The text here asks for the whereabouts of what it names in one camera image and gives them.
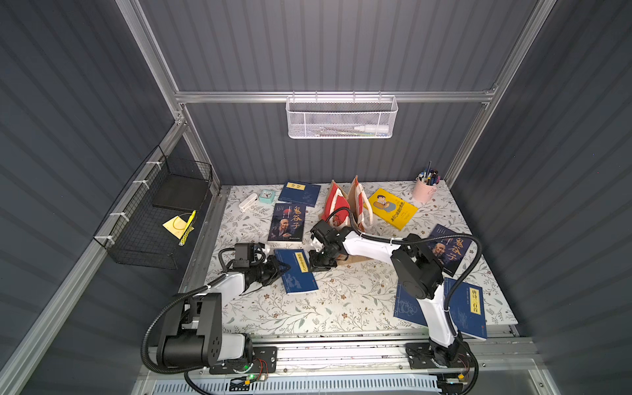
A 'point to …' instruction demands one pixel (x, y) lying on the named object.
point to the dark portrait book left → (287, 222)
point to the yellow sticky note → (176, 226)
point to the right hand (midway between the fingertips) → (311, 269)
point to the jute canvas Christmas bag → (355, 199)
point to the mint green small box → (266, 196)
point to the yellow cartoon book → (392, 209)
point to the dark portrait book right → (449, 252)
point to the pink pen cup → (425, 184)
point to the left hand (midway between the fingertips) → (291, 269)
